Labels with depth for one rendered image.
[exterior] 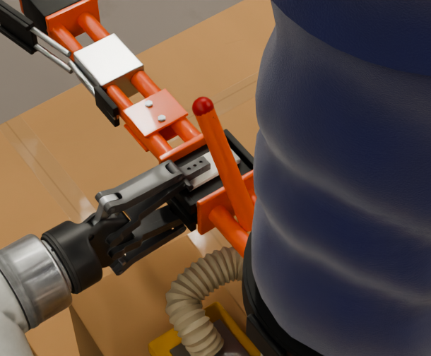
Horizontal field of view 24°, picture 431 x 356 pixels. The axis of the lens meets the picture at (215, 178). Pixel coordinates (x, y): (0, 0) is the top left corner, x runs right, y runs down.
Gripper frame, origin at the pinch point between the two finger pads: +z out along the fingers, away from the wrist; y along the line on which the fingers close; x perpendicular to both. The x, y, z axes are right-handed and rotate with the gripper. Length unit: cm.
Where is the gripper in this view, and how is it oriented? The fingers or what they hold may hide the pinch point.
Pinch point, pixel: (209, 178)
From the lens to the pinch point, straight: 117.4
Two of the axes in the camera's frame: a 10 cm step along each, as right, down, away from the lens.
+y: 0.0, 6.1, 8.0
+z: 8.1, -4.7, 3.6
